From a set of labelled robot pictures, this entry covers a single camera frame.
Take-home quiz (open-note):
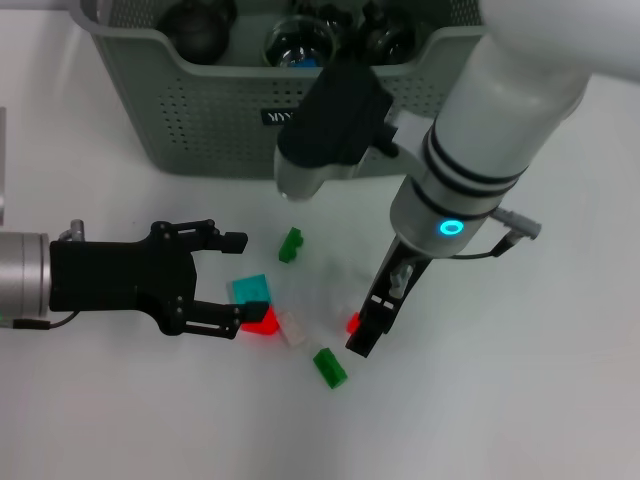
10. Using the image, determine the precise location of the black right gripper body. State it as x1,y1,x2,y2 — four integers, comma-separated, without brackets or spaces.
367,237,434,314

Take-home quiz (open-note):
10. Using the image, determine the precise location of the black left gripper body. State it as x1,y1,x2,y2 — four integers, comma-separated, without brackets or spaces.
48,222,200,336

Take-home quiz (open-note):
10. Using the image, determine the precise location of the green toy brick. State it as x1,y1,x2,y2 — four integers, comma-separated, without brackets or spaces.
312,347,349,390
276,226,305,263

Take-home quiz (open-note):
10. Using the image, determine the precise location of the grey-green perforated storage bin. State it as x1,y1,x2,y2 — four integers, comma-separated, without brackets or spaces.
79,0,489,180

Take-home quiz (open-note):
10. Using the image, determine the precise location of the red-orange sloped toy brick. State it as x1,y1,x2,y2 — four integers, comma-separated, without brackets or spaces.
241,305,280,336

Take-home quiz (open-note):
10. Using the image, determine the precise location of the teal square toy brick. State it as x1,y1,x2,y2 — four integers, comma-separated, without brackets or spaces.
227,273,272,306

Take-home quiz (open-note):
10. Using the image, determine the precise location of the white two-stud toy brick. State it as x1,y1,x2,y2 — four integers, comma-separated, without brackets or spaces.
277,311,308,349

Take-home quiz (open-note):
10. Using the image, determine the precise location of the black round teapot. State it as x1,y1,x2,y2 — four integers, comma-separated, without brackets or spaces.
158,0,237,65

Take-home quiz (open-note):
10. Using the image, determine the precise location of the right arm cable with plug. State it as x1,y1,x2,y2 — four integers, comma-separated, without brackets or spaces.
388,263,415,300

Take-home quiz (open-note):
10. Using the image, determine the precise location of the silver plug with clear cable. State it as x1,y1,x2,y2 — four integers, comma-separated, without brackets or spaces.
58,218,88,243

